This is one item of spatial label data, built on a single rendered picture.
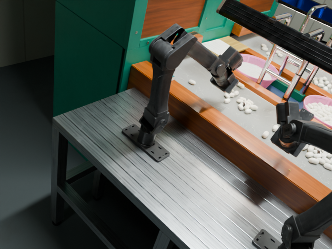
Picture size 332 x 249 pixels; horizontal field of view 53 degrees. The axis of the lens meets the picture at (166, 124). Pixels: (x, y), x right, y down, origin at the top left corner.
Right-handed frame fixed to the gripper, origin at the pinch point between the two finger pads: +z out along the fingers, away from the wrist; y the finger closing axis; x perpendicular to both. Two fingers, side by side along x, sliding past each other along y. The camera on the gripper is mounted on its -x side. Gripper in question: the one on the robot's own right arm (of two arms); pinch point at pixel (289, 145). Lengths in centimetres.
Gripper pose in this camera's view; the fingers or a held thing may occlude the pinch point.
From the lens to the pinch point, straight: 126.5
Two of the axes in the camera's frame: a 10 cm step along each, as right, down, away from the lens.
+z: 3.6, 2.4, 9.0
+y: -7.2, -5.5, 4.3
